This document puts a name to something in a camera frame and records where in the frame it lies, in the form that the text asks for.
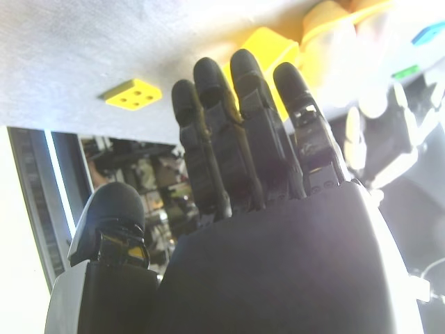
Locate yellow plastic toy egg carton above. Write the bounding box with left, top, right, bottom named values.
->
left=222, top=0, right=397, bottom=88

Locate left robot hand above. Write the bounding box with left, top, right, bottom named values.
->
left=44, top=49, right=400, bottom=334

